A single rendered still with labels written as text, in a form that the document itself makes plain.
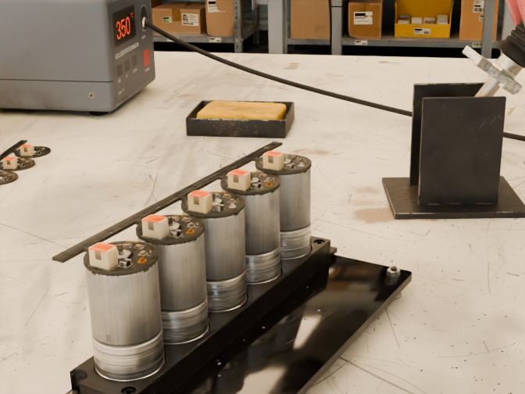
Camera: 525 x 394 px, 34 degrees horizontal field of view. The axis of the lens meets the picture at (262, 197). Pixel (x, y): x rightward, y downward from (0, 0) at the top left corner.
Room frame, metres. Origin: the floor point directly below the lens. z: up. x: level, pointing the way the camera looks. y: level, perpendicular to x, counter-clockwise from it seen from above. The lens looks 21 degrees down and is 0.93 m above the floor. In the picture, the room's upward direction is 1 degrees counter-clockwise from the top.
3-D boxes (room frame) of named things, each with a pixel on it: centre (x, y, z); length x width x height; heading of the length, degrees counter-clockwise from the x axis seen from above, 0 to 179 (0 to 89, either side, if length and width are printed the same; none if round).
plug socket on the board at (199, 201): (0.31, 0.02, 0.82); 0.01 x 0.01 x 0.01; 59
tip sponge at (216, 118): (0.64, 0.01, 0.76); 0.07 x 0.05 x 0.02; 81
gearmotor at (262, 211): (0.34, 0.00, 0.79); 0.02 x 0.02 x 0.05
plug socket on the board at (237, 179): (0.33, 0.01, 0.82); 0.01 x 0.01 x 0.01; 59
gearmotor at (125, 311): (0.26, 0.05, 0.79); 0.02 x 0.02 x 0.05
